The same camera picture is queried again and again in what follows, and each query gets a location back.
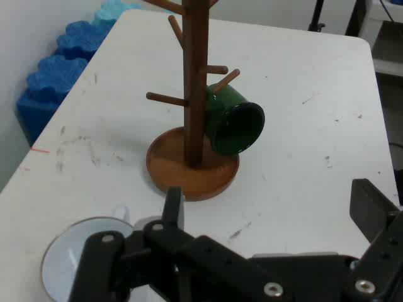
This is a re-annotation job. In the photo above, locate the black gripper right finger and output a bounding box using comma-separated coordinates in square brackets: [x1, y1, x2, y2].
[343, 178, 403, 302]

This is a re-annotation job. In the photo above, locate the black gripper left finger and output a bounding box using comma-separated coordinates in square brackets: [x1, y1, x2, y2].
[67, 186, 269, 302]

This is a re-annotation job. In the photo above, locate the green enamel mug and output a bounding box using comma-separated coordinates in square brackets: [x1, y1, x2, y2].
[203, 83, 266, 157]

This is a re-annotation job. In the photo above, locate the white enamel mug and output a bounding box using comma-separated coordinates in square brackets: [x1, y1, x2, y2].
[40, 206, 179, 302]

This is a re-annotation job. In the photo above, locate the brown wooden mug tree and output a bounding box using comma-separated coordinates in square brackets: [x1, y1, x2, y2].
[143, 0, 241, 202]

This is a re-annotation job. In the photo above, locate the white shelf unit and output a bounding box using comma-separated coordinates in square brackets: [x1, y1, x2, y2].
[344, 0, 403, 78]

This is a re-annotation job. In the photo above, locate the black tripod stand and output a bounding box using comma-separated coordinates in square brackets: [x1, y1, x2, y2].
[307, 0, 327, 33]

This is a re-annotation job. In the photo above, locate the dark blue foam puzzle mat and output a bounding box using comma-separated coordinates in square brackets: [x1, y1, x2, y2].
[55, 20, 115, 61]
[15, 55, 89, 146]

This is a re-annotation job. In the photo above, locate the light blue foam puzzle mat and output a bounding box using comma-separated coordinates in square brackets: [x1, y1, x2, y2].
[93, 0, 144, 25]

